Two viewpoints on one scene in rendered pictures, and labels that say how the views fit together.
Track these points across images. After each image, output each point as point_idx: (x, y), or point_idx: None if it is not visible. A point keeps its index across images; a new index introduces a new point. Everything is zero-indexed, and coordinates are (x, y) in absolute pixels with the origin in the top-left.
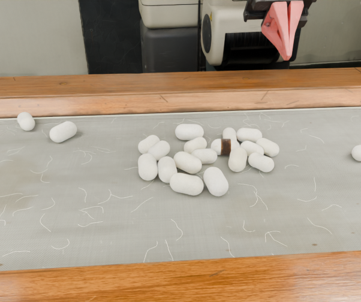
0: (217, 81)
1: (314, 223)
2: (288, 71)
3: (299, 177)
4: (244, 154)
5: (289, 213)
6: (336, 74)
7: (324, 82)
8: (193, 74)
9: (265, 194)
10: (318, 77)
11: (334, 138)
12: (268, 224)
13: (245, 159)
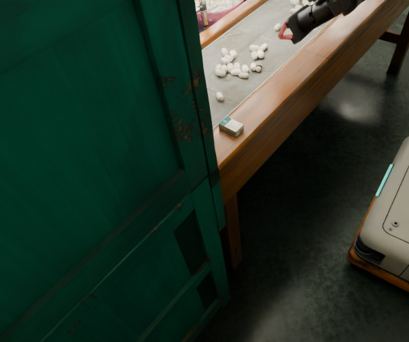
0: (350, 17)
1: (269, 11)
2: (342, 38)
3: (283, 16)
4: (297, 7)
5: (275, 9)
6: (325, 47)
7: (320, 39)
8: (365, 15)
9: (284, 9)
10: (327, 41)
11: (291, 31)
12: (276, 6)
13: (296, 7)
